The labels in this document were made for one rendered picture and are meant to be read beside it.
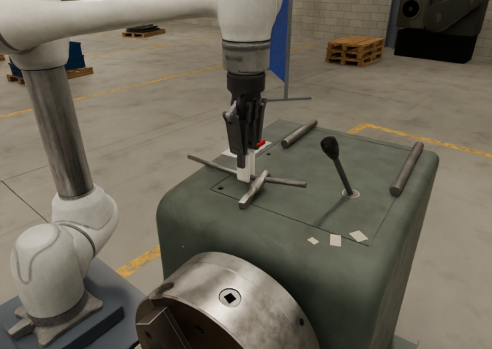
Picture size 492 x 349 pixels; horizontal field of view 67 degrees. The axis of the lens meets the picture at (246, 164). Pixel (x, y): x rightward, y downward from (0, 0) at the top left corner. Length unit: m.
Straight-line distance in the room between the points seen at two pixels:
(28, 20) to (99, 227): 0.62
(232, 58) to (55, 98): 0.55
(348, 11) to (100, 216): 10.80
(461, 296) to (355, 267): 2.00
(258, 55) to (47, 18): 0.40
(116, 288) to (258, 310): 0.82
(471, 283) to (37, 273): 2.35
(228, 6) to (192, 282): 0.46
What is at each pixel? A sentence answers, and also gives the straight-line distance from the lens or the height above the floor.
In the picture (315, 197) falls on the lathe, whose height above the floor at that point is 1.26.
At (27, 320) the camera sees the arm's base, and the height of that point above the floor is 0.84.
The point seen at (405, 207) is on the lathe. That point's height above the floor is 1.25.
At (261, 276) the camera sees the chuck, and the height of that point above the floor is 1.23.
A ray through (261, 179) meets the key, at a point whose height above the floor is 1.28.
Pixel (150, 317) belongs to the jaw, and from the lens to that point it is 0.64.
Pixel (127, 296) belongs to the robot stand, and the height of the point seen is 0.75.
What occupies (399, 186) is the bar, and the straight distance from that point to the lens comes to 0.83.
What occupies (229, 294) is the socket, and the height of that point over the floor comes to 1.23.
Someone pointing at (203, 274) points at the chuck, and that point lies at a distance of 0.63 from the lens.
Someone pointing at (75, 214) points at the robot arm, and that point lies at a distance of 1.18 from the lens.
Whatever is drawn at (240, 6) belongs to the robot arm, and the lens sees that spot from 0.66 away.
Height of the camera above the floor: 1.66
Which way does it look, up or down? 27 degrees down
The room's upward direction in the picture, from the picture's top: straight up
